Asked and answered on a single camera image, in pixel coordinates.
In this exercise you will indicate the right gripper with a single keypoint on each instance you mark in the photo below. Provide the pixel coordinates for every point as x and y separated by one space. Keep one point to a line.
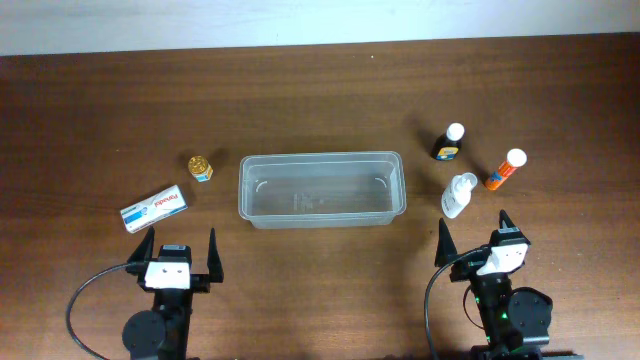
460 269

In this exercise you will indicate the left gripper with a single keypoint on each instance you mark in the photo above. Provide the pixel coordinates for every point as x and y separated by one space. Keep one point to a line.
201 282

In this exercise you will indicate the white spray bottle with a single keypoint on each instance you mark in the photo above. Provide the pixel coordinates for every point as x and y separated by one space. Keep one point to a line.
457 194

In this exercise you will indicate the orange tube white cap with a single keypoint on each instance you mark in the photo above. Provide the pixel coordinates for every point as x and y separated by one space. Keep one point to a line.
515 159

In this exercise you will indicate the dark bottle white cap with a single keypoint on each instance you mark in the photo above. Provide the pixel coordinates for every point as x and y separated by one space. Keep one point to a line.
447 146

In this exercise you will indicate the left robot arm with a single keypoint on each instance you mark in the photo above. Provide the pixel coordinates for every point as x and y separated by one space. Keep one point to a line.
162 331

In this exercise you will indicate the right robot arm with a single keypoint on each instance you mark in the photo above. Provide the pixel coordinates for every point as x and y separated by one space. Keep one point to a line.
515 321

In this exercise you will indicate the clear plastic container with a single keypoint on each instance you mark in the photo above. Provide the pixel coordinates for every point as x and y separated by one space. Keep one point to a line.
317 190

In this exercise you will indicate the white Panadol box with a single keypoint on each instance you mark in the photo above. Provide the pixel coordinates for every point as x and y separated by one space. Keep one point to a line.
145 213

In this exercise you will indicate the small gold-lid balm jar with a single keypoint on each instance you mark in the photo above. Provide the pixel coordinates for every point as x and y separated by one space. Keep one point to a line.
200 168

